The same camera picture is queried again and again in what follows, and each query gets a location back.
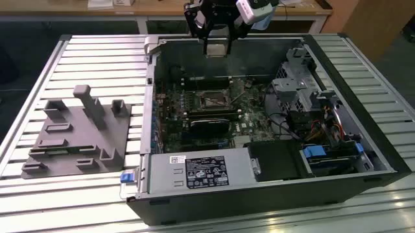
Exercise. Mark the blue disk carrier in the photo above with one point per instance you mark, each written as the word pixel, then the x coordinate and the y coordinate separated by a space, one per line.
pixel 313 151

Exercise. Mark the grey power supply unit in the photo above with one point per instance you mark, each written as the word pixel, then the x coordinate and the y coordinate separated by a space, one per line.
pixel 200 170

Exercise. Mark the metal drive cage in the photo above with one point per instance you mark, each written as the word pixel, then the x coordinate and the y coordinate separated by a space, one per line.
pixel 291 85

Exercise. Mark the pale blue teach pendant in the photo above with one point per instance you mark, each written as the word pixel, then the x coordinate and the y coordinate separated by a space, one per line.
pixel 262 24

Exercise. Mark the green motherboard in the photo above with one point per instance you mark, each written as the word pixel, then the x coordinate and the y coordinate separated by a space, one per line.
pixel 256 126

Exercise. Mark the black plastic bay cover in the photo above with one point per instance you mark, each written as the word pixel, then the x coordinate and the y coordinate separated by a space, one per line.
pixel 278 160

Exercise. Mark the black open PC case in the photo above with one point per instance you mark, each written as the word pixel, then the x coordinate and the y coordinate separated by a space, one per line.
pixel 226 208

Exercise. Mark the small silver heatsink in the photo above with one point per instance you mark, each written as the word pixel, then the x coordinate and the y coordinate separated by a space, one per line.
pixel 241 141

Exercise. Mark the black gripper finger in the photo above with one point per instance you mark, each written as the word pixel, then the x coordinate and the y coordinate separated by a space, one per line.
pixel 206 43
pixel 229 41

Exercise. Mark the wooden desk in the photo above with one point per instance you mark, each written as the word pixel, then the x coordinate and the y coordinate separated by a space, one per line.
pixel 48 11

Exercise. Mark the black RAM stick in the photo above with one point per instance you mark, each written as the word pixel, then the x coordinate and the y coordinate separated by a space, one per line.
pixel 213 111

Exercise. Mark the black graphics card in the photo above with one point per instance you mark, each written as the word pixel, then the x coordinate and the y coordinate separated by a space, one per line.
pixel 208 125

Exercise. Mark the white box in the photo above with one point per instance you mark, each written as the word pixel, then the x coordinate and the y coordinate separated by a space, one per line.
pixel 98 4

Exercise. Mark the blue plastic tab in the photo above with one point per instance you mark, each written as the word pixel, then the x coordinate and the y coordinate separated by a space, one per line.
pixel 359 149

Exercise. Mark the wooden cabinet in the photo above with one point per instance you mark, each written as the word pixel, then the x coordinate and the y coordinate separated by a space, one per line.
pixel 379 24

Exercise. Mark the grey parts rack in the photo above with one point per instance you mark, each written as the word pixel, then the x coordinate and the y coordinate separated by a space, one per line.
pixel 77 136

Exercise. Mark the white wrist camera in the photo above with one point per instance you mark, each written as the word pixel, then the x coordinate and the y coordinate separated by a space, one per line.
pixel 256 9

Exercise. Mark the blue case latch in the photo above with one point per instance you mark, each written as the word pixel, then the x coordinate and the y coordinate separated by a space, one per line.
pixel 126 177

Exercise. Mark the CPU socket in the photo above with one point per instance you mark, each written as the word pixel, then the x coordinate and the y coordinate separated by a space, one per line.
pixel 213 102

